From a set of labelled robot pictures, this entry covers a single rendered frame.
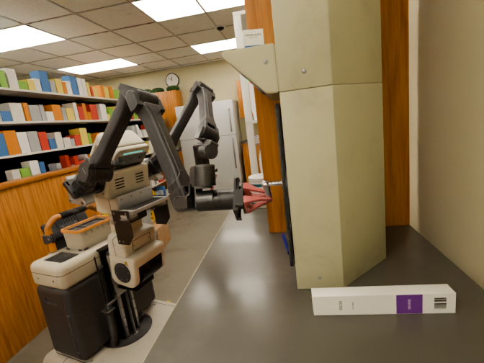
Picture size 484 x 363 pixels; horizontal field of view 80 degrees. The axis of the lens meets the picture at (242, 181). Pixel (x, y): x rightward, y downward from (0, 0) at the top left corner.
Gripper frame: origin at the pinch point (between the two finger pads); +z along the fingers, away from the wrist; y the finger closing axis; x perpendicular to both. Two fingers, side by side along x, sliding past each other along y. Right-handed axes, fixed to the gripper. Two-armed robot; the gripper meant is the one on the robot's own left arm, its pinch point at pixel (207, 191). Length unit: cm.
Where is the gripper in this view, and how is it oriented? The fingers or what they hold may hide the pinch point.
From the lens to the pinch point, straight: 119.3
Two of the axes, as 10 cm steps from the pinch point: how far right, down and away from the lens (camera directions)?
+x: 1.5, -2.3, 9.6
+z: 1.2, 9.7, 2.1
